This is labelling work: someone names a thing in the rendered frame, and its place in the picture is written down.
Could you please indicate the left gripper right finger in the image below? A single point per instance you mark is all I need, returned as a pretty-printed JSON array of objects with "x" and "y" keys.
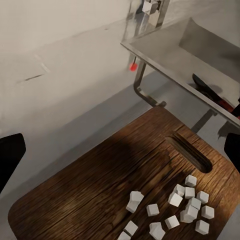
[{"x": 232, "y": 149}]

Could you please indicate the parer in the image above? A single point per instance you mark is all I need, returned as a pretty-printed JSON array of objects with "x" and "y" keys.
[{"x": 221, "y": 102}]

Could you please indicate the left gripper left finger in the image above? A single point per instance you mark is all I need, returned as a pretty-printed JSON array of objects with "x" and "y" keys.
[{"x": 12, "y": 149}]

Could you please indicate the drop in sink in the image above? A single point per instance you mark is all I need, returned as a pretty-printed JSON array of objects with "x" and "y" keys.
[{"x": 205, "y": 43}]

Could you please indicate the cutting board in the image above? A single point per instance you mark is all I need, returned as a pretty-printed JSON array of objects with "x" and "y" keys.
[{"x": 87, "y": 200}]

